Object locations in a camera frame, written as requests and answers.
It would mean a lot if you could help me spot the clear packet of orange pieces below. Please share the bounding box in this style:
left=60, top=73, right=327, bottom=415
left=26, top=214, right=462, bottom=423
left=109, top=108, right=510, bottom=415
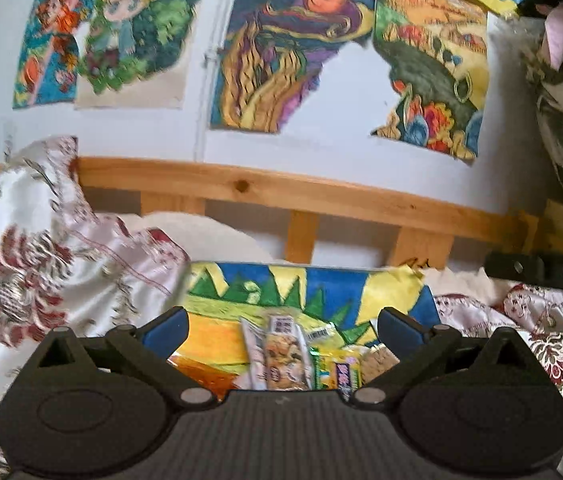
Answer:
left=169, top=345, right=252, bottom=403

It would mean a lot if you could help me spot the floral satin blanket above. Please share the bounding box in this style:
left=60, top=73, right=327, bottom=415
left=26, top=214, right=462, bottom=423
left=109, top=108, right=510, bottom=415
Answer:
left=0, top=135, right=563, bottom=480

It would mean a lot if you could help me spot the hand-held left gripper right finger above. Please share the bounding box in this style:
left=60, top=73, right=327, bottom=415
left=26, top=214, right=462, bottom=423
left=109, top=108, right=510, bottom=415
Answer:
left=354, top=307, right=532, bottom=407

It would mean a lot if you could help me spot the white wall pipe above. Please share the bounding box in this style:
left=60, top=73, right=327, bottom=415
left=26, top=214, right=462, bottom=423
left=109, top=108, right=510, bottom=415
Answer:
left=192, top=0, right=247, bottom=163

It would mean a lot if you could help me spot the grey tray with dinosaur drawing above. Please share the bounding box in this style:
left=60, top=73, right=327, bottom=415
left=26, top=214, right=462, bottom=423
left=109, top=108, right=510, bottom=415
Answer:
left=172, top=261, right=442, bottom=401

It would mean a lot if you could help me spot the yellow snack packet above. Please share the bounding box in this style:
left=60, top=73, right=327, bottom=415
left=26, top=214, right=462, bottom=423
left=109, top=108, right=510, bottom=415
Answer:
left=311, top=344, right=365, bottom=401

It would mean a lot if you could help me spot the cartoon girl wall drawing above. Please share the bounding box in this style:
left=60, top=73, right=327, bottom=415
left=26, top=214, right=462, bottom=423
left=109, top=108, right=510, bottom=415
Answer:
left=12, top=0, right=107, bottom=111

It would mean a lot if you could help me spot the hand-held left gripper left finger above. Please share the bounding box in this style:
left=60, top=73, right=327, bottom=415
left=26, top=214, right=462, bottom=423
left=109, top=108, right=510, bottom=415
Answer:
left=36, top=306, right=217, bottom=407

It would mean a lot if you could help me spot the torn purple swirl wall drawing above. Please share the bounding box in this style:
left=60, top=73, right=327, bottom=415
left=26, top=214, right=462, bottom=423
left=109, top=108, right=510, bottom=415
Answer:
left=209, top=0, right=377, bottom=135

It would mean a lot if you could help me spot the white pillow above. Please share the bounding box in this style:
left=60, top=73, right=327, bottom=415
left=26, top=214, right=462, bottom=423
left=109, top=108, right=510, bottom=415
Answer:
left=112, top=211, right=275, bottom=266

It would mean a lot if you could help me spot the mixed nuts packet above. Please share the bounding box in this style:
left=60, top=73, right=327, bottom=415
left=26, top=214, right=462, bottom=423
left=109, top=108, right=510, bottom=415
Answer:
left=240, top=314, right=313, bottom=392

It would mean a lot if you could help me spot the green-haired child wall drawing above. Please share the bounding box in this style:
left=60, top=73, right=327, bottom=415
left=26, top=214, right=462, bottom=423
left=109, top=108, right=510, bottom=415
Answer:
left=74, top=0, right=210, bottom=111

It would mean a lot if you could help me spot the torn dark green wall drawing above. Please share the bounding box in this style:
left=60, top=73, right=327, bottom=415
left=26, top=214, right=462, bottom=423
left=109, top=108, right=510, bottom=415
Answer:
left=369, top=0, right=491, bottom=163

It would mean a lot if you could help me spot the metal tray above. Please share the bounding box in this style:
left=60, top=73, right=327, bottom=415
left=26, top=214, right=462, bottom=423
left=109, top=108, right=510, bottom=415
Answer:
left=172, top=259, right=442, bottom=403

